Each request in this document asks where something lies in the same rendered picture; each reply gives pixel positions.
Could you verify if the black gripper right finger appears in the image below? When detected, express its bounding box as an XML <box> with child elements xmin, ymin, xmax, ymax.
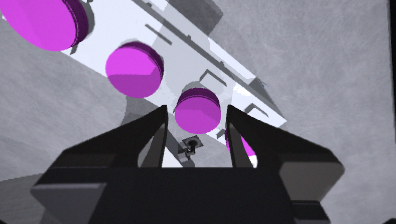
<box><xmin>226</xmin><ymin>105</ymin><xmax>345</xmax><ymax>203</ymax></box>

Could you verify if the white button housing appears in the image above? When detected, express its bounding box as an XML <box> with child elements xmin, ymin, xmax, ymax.
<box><xmin>138</xmin><ymin>130</ymin><xmax>204</xmax><ymax>167</ymax></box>

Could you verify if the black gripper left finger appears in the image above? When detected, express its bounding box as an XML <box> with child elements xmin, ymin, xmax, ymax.
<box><xmin>49</xmin><ymin>105</ymin><xmax>168</xmax><ymax>168</ymax></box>

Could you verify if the white tray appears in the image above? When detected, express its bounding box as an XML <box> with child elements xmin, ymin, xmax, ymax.
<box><xmin>249</xmin><ymin>155</ymin><xmax>256</xmax><ymax>167</ymax></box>

